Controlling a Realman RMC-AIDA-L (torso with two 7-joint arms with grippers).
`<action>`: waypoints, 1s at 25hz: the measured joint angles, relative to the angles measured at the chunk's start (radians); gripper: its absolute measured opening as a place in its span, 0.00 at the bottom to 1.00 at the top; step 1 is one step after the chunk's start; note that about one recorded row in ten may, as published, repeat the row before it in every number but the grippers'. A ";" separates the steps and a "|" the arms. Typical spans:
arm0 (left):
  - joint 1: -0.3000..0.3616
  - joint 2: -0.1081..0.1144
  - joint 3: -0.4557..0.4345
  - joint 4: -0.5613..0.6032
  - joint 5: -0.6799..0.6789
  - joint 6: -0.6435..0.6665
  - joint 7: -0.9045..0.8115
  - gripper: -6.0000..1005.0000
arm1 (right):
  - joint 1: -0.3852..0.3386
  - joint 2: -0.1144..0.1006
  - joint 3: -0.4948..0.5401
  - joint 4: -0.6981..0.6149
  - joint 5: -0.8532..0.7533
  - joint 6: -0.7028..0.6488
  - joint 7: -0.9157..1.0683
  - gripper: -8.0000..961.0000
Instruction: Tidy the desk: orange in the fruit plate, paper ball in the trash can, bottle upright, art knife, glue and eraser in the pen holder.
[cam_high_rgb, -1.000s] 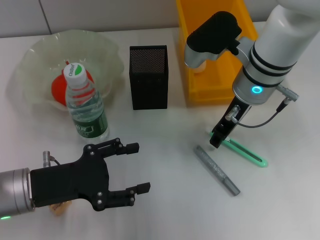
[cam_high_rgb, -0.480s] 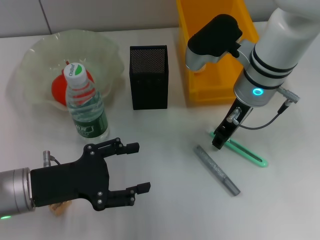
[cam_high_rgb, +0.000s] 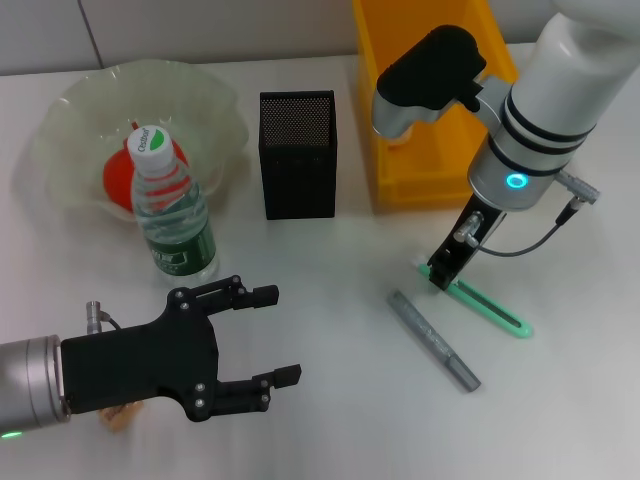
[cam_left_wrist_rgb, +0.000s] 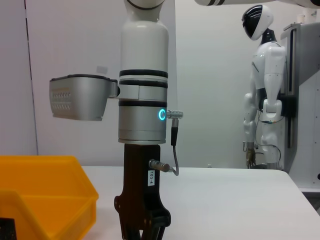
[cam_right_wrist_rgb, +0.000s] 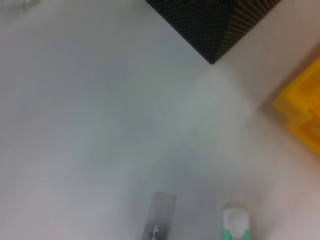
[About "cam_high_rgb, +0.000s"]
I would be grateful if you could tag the white paper ball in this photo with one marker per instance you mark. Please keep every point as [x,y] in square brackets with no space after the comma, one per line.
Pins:
[402,136]

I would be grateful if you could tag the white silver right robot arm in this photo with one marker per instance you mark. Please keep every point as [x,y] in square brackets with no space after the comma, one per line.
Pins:
[565,90]

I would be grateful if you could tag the right wrist camera housing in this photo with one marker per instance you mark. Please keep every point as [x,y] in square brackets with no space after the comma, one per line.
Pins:
[425,75]

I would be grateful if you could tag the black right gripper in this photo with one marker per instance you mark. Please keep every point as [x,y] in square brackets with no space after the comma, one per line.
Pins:
[465,245]

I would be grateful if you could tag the grey marker pen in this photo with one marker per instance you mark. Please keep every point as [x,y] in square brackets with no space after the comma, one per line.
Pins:
[430,340]

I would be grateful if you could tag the clear green-label water bottle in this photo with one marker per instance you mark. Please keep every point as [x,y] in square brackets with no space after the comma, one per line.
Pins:
[175,235]

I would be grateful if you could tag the mint green utility knife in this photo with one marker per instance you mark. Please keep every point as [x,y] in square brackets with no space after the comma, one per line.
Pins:
[500,317]

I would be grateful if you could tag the wavy green glass fruit plate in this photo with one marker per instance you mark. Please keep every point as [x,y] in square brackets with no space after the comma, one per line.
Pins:
[80,125]

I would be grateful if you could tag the yellow plastic bin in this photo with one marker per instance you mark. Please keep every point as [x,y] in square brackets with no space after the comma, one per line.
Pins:
[435,170]

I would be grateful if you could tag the black mesh pen holder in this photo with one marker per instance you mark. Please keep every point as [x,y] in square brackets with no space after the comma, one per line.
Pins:
[297,175]

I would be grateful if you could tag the orange toy fruit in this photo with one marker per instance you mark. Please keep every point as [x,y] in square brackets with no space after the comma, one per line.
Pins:
[117,180]

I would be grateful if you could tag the small tan eraser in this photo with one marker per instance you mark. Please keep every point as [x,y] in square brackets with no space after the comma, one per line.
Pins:
[120,417]

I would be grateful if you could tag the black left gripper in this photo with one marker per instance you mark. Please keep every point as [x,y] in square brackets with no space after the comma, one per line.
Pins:
[140,360]

